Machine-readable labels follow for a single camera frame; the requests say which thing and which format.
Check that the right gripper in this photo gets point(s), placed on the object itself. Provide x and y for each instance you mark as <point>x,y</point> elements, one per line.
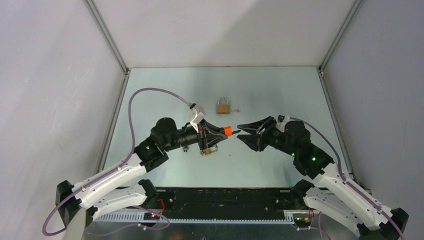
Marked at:
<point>257,142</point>

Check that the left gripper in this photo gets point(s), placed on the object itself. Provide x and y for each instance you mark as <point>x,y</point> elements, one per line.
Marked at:
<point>206,139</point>

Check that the orange black padlock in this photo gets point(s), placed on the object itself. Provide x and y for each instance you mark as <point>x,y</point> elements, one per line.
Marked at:
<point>228,131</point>

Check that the large brass padlock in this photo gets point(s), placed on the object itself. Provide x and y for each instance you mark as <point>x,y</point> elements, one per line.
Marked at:
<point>223,106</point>

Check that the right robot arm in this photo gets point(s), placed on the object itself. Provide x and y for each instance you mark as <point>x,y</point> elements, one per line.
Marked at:
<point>330,190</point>

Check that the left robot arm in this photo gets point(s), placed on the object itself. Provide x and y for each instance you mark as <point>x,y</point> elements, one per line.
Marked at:
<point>102,194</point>

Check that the small closed brass padlock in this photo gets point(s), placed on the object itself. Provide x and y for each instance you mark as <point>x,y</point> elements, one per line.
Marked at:
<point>208,151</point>

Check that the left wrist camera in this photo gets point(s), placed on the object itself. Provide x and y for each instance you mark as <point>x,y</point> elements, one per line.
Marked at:
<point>197,114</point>

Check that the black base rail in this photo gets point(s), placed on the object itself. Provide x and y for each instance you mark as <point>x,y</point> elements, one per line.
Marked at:
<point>222,203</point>

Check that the left aluminium frame post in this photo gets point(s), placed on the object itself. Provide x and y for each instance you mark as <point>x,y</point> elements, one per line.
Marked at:
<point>106,34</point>

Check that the aluminium frame post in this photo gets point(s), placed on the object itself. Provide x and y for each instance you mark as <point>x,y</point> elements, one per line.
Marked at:
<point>106,34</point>
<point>339,35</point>

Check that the right aluminium frame post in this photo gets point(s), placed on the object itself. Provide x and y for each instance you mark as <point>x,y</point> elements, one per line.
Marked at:
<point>339,35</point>

